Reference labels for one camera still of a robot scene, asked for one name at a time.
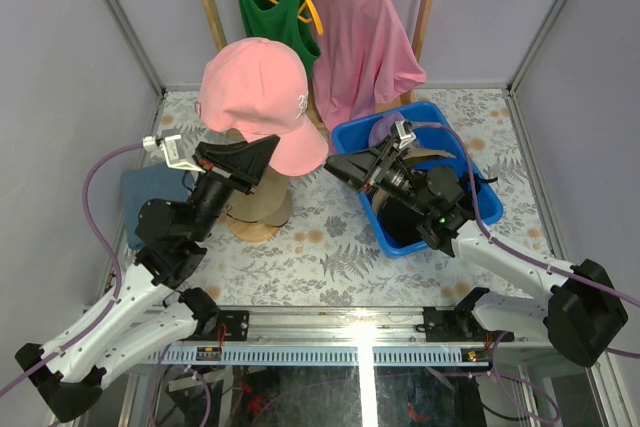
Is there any black sport cap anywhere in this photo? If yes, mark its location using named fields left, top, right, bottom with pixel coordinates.
left=378, top=197, right=422, bottom=247

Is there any beige sport cap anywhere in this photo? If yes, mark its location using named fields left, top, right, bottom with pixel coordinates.
left=402, top=147, right=456, bottom=168

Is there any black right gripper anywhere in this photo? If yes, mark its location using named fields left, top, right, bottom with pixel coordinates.
left=325, top=137, right=433, bottom=218

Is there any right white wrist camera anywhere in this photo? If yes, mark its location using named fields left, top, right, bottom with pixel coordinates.
left=390, top=120, right=416, bottom=150

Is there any green tank top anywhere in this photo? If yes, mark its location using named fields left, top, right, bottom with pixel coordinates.
left=237, top=0, right=321, bottom=79

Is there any folded blue cloth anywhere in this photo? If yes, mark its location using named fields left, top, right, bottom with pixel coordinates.
left=121, top=163, right=195, bottom=251

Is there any pink cap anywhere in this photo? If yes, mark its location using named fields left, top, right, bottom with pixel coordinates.
left=196, top=37, right=329, bottom=177

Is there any wooden clothes rack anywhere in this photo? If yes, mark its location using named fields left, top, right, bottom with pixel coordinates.
left=185, top=0, right=446, bottom=133

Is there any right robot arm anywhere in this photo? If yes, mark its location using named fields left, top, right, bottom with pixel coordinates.
left=325, top=140, right=628, bottom=367

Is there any aluminium mounting rail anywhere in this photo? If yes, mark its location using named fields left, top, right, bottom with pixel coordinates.
left=79, top=304, right=614, bottom=366

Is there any wooden hat stand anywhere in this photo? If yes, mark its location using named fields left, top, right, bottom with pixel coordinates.
left=226, top=216, right=280, bottom=243

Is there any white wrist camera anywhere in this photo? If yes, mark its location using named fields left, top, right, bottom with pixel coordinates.
left=142, top=130, right=203, bottom=172
left=390, top=120, right=416, bottom=150

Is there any beige corduroy cap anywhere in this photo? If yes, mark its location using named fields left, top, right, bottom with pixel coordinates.
left=227, top=167, right=293, bottom=227

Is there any pink t-shirt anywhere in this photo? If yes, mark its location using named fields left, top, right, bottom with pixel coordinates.
left=312, top=0, right=426, bottom=131

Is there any blue plastic bin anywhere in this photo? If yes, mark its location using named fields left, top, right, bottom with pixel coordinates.
left=331, top=101, right=503, bottom=258

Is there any purple cap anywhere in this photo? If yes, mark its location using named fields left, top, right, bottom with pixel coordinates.
left=368, top=112, right=405, bottom=147

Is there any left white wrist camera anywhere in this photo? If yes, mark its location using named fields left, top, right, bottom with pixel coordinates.
left=142, top=130, right=203, bottom=172

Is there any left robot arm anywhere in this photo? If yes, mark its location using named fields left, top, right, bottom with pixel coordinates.
left=15, top=134, right=280, bottom=424

